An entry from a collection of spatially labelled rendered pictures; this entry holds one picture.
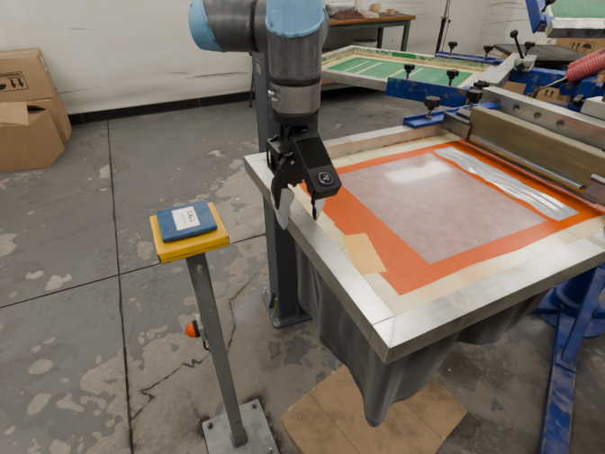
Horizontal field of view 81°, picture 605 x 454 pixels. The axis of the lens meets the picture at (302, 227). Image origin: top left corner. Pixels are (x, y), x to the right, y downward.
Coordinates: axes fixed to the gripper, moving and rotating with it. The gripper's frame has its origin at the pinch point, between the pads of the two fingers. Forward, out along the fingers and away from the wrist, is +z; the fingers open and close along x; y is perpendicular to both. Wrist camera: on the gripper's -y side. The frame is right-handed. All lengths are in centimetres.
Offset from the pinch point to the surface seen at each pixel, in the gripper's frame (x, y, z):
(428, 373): -20.0, -21.3, 32.4
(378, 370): -7.6, -19.3, 25.7
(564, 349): -112, -16, 89
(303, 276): -8.0, 15.8, 32.0
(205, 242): 17.0, 5.5, 3.3
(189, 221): 18.6, 10.5, 1.1
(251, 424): 14, 14, 97
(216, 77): -69, 380, 68
